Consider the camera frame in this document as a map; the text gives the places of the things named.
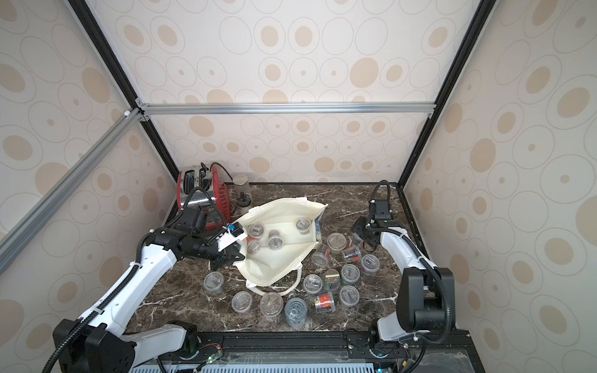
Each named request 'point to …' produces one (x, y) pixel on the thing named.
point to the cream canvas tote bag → (281, 235)
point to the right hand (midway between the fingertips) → (369, 230)
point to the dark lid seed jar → (332, 280)
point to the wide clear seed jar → (271, 306)
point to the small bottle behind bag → (245, 200)
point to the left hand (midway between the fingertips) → (246, 254)
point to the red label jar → (325, 303)
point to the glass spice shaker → (240, 183)
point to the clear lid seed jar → (253, 247)
